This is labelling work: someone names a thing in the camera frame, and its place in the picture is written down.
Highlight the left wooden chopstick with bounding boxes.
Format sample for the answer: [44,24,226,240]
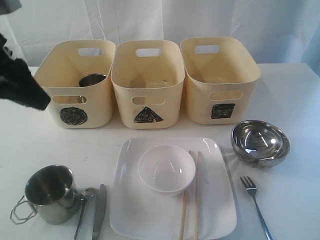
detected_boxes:
[178,149,198,240]

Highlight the stainless steel bowl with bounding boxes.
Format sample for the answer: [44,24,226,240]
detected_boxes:
[230,120,291,168]

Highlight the right wooden chopstick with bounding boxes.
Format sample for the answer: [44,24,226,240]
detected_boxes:
[193,151,201,240]

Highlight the steel table knife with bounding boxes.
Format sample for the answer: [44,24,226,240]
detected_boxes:
[91,184,108,240]

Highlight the steel mug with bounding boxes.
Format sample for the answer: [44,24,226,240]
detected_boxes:
[76,73,107,104]
[10,164,81,225]

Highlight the cream bin triangle mark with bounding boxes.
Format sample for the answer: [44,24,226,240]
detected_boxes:
[110,40,185,130]

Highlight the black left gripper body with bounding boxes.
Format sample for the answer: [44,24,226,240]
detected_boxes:
[0,33,24,102]

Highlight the steel spoon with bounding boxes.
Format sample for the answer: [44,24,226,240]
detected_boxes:
[73,187,98,240]

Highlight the steel fork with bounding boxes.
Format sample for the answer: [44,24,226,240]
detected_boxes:
[239,176,273,240]

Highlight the small white bowl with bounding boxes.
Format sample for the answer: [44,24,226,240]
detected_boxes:
[138,145,196,196]

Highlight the wooden chopstick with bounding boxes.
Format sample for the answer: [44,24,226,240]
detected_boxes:
[178,149,198,240]
[193,151,201,240]

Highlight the white backdrop curtain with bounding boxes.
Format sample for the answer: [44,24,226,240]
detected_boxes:
[0,0,320,73]

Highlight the steel mug front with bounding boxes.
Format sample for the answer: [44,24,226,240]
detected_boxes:
[10,164,81,225]

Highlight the cream bin square mark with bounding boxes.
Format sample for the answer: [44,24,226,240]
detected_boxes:
[179,36,262,126]

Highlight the cream bin circle mark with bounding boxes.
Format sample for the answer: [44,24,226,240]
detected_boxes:
[34,39,116,129]

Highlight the white square plate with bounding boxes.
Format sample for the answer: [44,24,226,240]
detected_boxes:
[109,137,237,240]

